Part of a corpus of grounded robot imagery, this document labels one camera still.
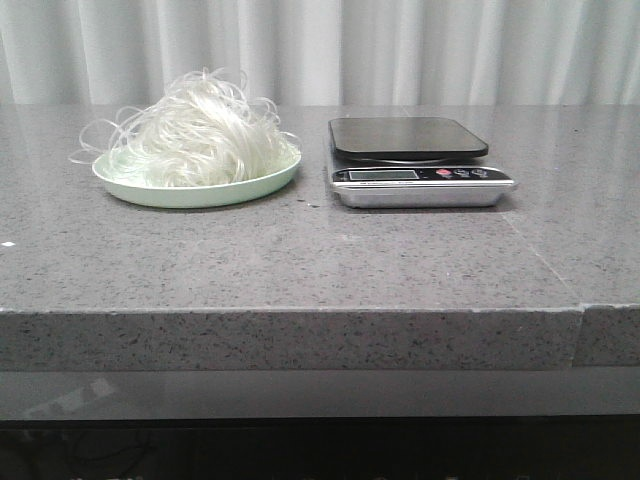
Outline black silver kitchen scale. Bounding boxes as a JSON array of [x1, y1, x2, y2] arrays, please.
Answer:
[[328, 117, 516, 208]]

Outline white vermicelli noodle bundle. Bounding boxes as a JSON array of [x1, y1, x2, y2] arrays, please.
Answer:
[[69, 68, 301, 188]]

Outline white pleated curtain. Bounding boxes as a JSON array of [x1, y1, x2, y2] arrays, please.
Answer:
[[1, 1, 639, 105]]

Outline pale green round plate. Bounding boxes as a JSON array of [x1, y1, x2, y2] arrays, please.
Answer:
[[92, 153, 301, 209]]

